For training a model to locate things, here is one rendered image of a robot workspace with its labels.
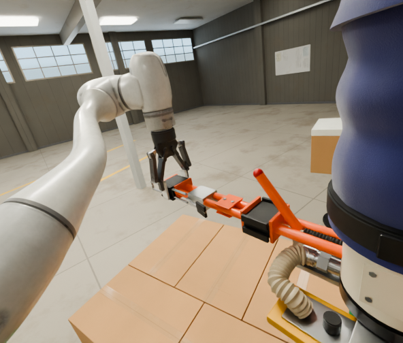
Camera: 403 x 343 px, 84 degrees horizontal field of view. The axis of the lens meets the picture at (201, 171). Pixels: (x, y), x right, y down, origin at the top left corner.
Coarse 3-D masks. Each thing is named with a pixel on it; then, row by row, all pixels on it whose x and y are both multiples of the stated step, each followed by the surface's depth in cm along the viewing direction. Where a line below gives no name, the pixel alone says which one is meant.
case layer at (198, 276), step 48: (192, 240) 157; (240, 240) 149; (288, 240) 142; (144, 288) 126; (192, 288) 121; (240, 288) 116; (336, 288) 108; (96, 336) 105; (144, 336) 102; (192, 336) 98; (240, 336) 95
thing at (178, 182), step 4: (172, 176) 81; (176, 176) 80; (180, 176) 79; (168, 180) 78; (172, 180) 77; (176, 180) 77; (180, 180) 76; (184, 180) 75; (188, 180) 76; (172, 184) 74; (176, 184) 74; (180, 184) 74; (184, 184) 75; (192, 184) 78; (176, 188) 73; (180, 188) 74; (184, 188) 76; (176, 196) 74; (180, 196) 75
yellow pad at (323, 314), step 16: (320, 304) 43; (272, 320) 43; (288, 320) 41; (304, 320) 41; (320, 320) 41; (336, 320) 38; (352, 320) 40; (288, 336) 41; (304, 336) 39; (320, 336) 38; (336, 336) 38
